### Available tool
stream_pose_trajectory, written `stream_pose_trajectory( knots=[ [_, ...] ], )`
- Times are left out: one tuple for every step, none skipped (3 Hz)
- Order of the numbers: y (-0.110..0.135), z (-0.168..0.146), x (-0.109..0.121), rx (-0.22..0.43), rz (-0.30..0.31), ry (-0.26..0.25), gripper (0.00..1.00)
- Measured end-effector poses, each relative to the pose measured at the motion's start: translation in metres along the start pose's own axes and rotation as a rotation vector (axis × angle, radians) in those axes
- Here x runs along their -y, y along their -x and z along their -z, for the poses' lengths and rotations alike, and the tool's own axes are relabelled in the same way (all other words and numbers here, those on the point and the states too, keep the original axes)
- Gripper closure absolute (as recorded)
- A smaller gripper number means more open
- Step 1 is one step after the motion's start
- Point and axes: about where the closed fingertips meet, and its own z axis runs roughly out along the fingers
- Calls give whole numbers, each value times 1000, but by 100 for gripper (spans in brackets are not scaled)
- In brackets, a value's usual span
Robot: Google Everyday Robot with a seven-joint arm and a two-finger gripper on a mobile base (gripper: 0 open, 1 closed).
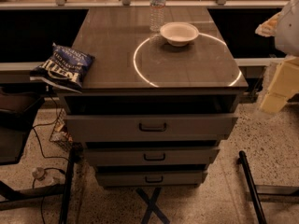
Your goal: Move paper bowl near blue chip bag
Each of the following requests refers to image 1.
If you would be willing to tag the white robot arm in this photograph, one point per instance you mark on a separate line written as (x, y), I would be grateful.
(284, 27)

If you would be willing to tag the wire basket under table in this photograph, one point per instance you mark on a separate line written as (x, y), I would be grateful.
(60, 135)

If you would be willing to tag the blue chip bag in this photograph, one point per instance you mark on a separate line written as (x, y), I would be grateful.
(65, 69)

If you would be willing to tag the black metal frame leg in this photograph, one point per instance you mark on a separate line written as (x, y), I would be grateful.
(11, 196)

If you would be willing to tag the drawer with handle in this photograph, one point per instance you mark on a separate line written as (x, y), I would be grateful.
(122, 128)
(151, 179)
(151, 156)

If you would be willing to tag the middle drawer with handle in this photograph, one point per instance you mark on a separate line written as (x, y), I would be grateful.
(151, 156)

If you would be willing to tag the bottom drawer with handle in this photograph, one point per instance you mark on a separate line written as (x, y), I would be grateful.
(151, 179)

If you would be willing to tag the top drawer with handle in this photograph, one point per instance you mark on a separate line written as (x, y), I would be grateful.
(122, 128)

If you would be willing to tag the clear plastic water bottle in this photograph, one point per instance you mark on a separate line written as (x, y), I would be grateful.
(156, 14)

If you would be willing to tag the white paper bowl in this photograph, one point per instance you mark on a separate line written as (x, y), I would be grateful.
(179, 34)

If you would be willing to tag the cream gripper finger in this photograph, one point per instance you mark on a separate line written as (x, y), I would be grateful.
(283, 86)

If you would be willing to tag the grey drawer cabinet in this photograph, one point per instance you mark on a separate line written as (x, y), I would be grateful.
(138, 73)

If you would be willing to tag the black metal stand leg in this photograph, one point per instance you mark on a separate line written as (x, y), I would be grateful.
(265, 193)

